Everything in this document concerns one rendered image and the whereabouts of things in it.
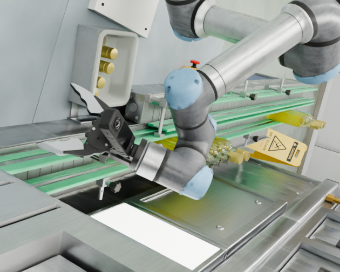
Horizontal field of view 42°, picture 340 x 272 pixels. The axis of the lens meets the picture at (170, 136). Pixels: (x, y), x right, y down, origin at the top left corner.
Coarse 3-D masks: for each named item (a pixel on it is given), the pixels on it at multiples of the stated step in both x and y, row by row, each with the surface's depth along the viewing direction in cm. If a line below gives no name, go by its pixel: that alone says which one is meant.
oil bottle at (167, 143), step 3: (153, 141) 138; (156, 141) 137; (159, 141) 137; (162, 141) 137; (165, 141) 138; (168, 141) 139; (171, 141) 139; (162, 144) 136; (165, 144) 136; (168, 144) 136; (171, 144) 136; (174, 144) 137; (165, 147) 136; (168, 147) 135; (171, 147) 135
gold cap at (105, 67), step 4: (100, 60) 131; (100, 64) 130; (104, 64) 129; (108, 64) 129; (112, 64) 130; (100, 68) 130; (104, 68) 129; (108, 68) 129; (112, 68) 130; (104, 72) 130; (108, 72) 130; (112, 72) 131
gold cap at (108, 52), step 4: (104, 48) 129; (108, 48) 129; (112, 48) 129; (104, 52) 129; (108, 52) 128; (112, 52) 128; (116, 52) 130; (104, 56) 130; (108, 56) 128; (112, 56) 129; (116, 56) 130
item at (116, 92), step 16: (112, 32) 122; (128, 32) 128; (128, 48) 134; (96, 64) 120; (128, 64) 134; (96, 80) 122; (112, 80) 138; (128, 80) 135; (112, 96) 138; (128, 96) 137
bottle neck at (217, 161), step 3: (210, 156) 136; (213, 156) 136; (216, 156) 136; (207, 159) 136; (210, 159) 136; (213, 159) 135; (216, 159) 135; (219, 159) 135; (222, 159) 136; (213, 162) 135; (216, 162) 135; (219, 162) 137; (216, 165) 135; (219, 165) 136
